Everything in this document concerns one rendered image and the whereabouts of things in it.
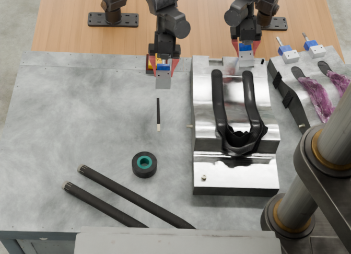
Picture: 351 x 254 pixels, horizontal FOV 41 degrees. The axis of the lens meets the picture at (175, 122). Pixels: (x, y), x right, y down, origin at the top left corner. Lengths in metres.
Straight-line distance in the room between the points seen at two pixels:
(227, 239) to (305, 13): 1.49
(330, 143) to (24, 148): 1.12
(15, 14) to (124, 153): 1.84
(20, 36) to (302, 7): 1.73
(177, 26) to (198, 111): 0.29
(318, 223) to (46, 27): 1.33
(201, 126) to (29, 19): 1.93
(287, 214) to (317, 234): 0.09
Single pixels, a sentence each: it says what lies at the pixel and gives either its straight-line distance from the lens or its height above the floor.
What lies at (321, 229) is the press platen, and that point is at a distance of 0.97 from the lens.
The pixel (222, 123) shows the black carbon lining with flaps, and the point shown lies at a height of 0.91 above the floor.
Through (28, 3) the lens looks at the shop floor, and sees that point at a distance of 3.26.
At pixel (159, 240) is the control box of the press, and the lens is 0.70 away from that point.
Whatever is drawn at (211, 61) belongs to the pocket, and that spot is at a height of 0.87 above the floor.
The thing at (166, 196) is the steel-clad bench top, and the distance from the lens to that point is 1.47.
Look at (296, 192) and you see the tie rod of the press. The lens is 0.83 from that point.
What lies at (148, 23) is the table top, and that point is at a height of 0.80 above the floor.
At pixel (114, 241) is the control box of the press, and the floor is 1.47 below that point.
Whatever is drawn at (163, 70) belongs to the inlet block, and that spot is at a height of 0.95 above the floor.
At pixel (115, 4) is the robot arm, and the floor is 0.93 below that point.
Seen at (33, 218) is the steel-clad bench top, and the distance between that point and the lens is 1.48.
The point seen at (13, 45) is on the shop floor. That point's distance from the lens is 3.02.
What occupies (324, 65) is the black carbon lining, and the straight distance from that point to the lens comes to 1.82.
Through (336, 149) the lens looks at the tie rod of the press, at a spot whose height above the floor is 1.58.
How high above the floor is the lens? 2.13
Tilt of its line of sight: 56 degrees down
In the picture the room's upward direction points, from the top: 6 degrees clockwise
